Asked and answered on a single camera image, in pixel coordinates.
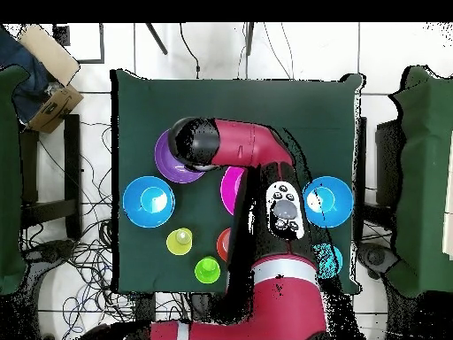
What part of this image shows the purple shallow bowl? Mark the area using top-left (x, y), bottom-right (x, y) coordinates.
top-left (154, 128), bottom-right (206, 184)

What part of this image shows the large pink bowl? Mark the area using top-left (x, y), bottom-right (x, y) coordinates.
top-left (219, 165), bottom-right (245, 216)

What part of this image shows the small orange bowl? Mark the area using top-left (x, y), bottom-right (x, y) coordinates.
top-left (216, 227), bottom-right (233, 262)

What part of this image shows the yellow cup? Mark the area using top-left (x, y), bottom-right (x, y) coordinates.
top-left (165, 227), bottom-right (195, 257)

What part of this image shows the medium blue bowl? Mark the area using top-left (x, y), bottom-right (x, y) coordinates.
top-left (122, 175), bottom-right (176, 228)
top-left (302, 175), bottom-right (355, 228)

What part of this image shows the green cup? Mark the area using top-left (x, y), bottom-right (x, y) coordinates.
top-left (194, 256), bottom-right (222, 285)

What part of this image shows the dark green tablecloth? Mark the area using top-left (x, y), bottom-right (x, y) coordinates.
top-left (111, 68), bottom-right (365, 295)

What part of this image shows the small blue bowl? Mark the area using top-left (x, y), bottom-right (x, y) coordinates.
top-left (312, 243), bottom-right (344, 279)

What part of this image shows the black floor box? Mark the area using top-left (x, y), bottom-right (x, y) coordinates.
top-left (134, 292), bottom-right (157, 322)

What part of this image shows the black box cabinet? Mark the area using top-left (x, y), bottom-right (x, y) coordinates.
top-left (374, 120), bottom-right (404, 206)

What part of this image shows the brown cardboard box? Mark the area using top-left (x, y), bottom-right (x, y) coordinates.
top-left (27, 84), bottom-right (85, 135)

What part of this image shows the beige cushion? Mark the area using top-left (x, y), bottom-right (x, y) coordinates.
top-left (17, 23), bottom-right (81, 87)

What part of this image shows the dark blue cloth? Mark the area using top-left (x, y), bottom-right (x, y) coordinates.
top-left (0, 27), bottom-right (61, 123)

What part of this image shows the black cable with connector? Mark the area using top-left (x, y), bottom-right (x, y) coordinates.
top-left (179, 22), bottom-right (201, 79)

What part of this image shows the tangle of black cables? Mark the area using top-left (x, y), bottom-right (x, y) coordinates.
top-left (20, 120), bottom-right (192, 340)

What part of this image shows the black stand frame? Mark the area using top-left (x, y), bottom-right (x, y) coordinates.
top-left (19, 113), bottom-right (82, 240)

